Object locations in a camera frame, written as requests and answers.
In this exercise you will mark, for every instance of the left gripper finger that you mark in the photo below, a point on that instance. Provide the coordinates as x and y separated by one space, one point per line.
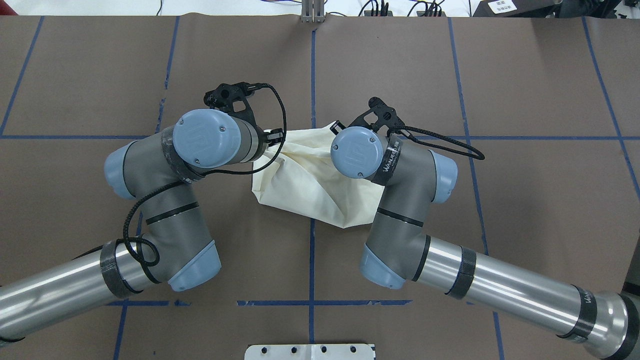
273 137

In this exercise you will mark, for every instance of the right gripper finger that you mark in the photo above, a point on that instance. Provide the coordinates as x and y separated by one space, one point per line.
337 127

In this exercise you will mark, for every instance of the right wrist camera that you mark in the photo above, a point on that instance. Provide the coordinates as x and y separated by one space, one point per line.
378 115

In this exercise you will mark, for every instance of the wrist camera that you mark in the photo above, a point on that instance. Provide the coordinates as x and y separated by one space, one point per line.
232 99
378 115

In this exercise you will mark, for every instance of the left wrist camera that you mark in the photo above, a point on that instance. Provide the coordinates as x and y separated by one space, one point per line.
232 99

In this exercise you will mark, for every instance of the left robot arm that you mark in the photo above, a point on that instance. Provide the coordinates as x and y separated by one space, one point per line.
178 249

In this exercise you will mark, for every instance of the cream long-sleeve cat shirt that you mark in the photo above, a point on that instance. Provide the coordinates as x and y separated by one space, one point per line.
302 179

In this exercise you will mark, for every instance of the black label box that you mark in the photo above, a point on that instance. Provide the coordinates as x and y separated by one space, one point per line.
516 8

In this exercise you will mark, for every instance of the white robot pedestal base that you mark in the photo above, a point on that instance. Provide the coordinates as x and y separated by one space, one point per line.
331 351

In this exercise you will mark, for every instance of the aluminium frame post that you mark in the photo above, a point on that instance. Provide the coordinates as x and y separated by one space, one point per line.
313 11

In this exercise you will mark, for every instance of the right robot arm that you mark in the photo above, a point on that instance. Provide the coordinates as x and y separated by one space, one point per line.
398 249

